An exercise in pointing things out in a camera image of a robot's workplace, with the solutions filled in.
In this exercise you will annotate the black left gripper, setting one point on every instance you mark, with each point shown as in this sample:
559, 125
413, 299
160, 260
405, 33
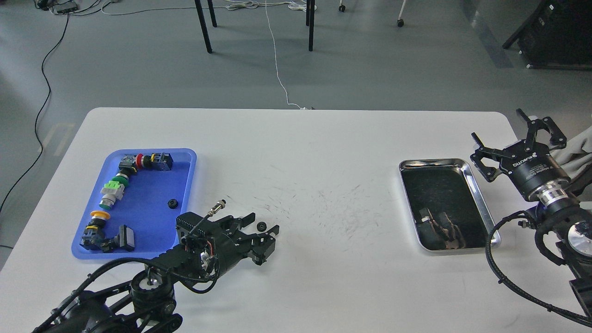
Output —
208, 249

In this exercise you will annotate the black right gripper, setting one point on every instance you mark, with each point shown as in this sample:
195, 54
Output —
536, 169

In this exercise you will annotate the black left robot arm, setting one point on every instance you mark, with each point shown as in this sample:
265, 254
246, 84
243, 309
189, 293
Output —
146, 303

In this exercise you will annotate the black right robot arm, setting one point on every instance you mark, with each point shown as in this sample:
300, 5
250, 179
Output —
562, 227

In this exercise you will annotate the blue plastic tray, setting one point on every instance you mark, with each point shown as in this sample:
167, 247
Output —
144, 205

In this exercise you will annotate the steel metal tray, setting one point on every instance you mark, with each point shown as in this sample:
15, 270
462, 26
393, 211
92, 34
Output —
445, 208

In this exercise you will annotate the black equipment cabinet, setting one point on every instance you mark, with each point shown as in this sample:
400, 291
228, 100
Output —
557, 35

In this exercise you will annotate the black table leg right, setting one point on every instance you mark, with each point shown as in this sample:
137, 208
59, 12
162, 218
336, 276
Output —
310, 6

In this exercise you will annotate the black table leg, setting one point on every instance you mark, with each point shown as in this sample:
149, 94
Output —
310, 6
202, 22

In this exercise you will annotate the black table leg left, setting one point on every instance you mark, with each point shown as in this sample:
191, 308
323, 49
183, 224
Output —
202, 22

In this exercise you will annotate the black power strip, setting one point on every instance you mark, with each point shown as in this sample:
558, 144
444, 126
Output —
57, 6

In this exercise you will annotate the red push button switch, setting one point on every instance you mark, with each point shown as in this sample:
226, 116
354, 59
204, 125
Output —
131, 163

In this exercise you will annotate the black square button switch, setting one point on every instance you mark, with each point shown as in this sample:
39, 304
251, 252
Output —
125, 239

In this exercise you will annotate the green push button switch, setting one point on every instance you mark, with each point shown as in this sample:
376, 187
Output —
113, 191

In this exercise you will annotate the yellow push button switch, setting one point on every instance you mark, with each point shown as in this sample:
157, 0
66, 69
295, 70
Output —
93, 237

